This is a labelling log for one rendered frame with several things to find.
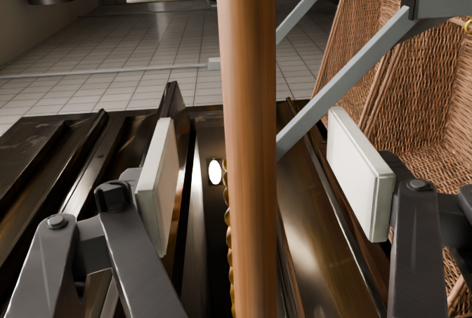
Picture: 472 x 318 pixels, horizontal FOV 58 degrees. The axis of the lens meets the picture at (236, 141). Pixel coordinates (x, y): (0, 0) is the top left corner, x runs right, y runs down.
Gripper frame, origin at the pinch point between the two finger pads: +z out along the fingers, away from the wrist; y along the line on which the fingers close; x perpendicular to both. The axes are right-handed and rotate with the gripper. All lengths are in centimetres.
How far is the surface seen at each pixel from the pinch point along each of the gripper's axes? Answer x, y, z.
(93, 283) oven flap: -56, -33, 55
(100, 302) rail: -43, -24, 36
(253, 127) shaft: 0.0, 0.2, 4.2
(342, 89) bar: -10.9, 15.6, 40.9
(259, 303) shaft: -12.9, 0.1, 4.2
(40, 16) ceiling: -35, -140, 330
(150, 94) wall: -55, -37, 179
